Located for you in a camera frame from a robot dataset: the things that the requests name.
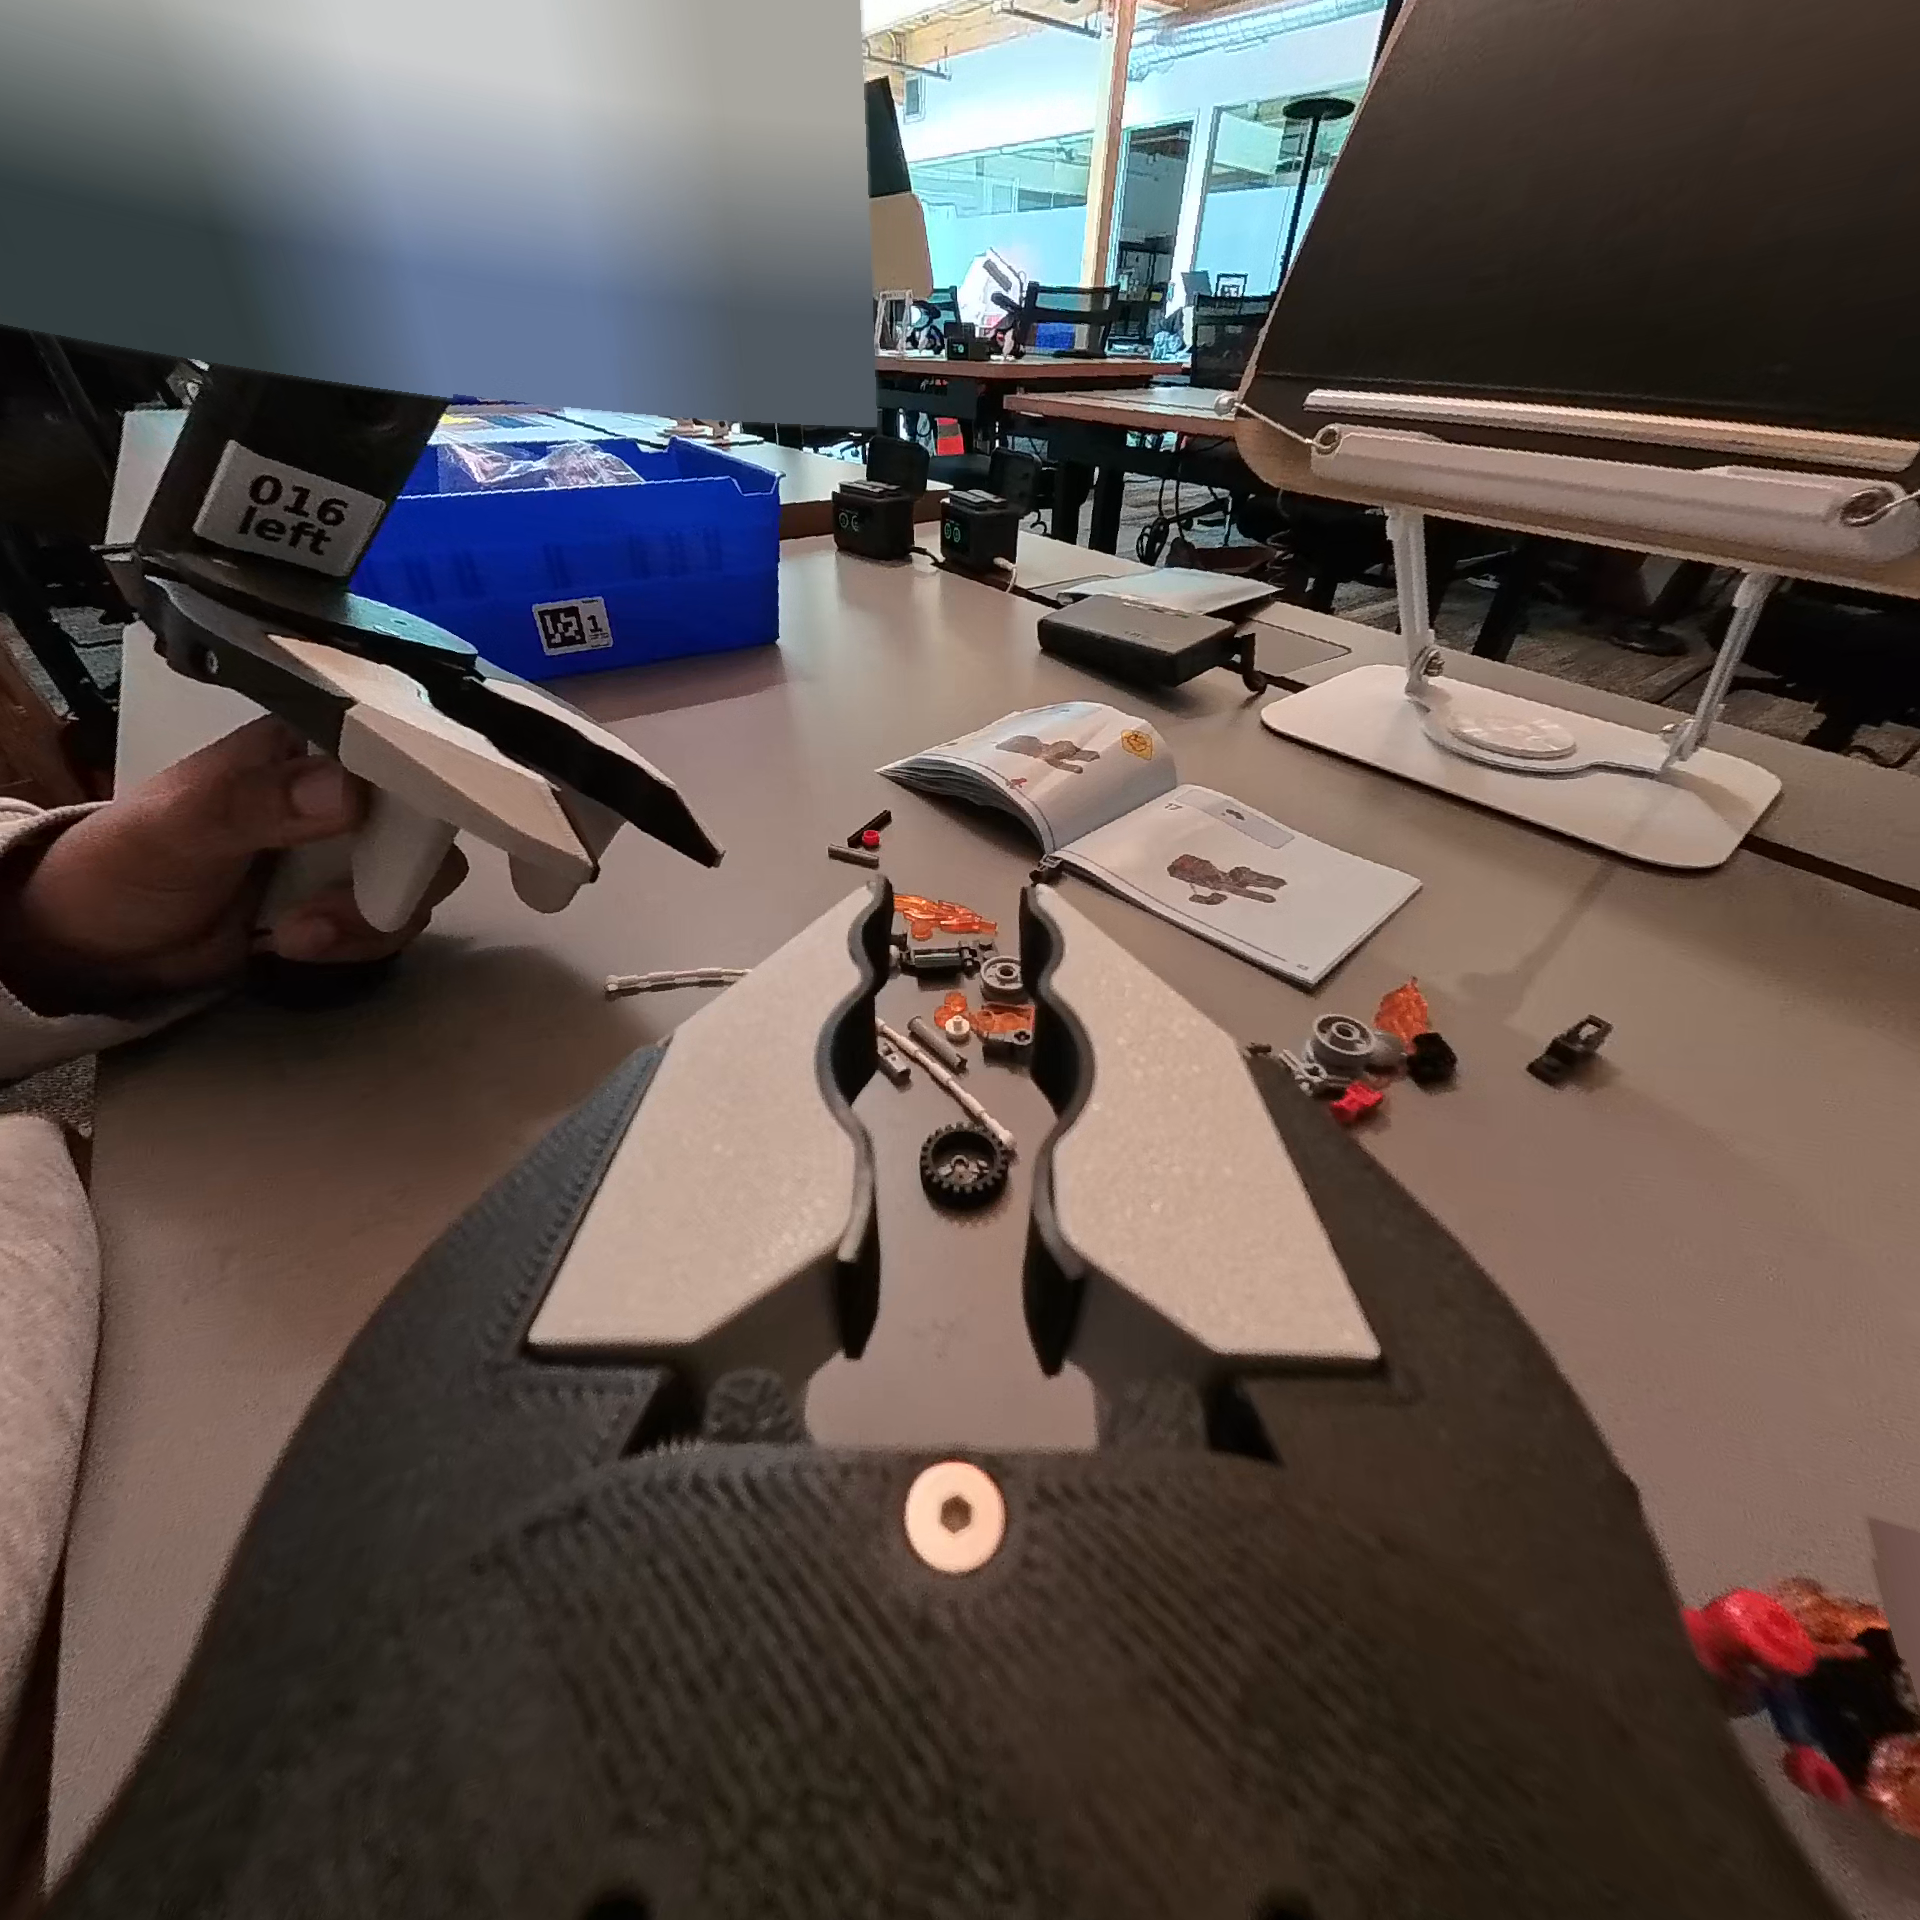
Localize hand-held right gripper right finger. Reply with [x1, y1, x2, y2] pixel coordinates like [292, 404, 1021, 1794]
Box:
[1019, 883, 1383, 1373]

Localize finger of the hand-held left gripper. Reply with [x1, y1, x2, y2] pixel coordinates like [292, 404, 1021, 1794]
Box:
[269, 633, 602, 912]
[449, 660, 724, 868]

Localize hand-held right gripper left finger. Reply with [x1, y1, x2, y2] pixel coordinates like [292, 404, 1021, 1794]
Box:
[529, 877, 890, 1360]

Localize black lego tire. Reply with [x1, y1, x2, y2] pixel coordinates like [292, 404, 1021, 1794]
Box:
[919, 1124, 1021, 1215]

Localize lego instruction booklet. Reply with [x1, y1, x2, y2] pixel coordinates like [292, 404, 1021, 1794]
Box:
[879, 701, 1425, 989]

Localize pile of loose lego pieces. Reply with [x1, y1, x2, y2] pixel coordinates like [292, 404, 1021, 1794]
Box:
[879, 933, 1041, 1087]

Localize built lego motorcycle with minifigure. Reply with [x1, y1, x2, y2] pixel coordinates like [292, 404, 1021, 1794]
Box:
[1681, 1575, 1920, 1828]

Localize person's left hand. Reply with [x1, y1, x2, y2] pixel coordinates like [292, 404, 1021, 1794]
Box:
[24, 717, 472, 1010]

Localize blue plastic bin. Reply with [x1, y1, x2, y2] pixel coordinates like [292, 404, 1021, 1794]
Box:
[347, 434, 785, 682]

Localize clear plastic bags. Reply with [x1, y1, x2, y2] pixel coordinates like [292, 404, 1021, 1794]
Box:
[435, 440, 650, 492]

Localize black power box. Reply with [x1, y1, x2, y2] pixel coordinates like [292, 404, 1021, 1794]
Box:
[1039, 593, 1260, 692]

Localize background wooden desk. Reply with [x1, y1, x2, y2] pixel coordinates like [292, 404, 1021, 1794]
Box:
[1001, 387, 1249, 557]
[874, 352, 1192, 497]

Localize black floor lamp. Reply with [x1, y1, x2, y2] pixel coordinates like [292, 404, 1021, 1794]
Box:
[1290, 89, 1361, 303]

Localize white lego chain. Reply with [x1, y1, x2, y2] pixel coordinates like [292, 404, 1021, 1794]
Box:
[609, 964, 1019, 1156]

